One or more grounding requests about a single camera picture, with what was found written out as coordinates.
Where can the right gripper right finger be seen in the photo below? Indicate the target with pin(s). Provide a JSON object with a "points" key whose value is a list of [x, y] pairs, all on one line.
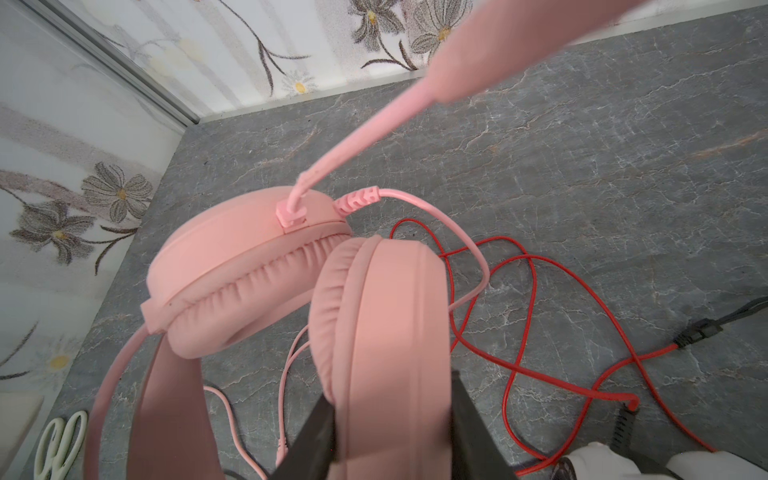
{"points": [[475, 455]]}

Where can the pink headset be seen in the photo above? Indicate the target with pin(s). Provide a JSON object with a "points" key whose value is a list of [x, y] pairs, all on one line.
{"points": [[379, 308]]}

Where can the white black headset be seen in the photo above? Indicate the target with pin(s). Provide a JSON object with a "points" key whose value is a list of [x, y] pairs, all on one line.
{"points": [[598, 461]]}

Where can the white scissors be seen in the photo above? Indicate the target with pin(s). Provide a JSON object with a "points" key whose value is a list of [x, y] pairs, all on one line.
{"points": [[59, 446]]}

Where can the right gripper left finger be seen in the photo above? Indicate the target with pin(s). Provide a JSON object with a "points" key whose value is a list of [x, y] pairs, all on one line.
{"points": [[313, 451]]}

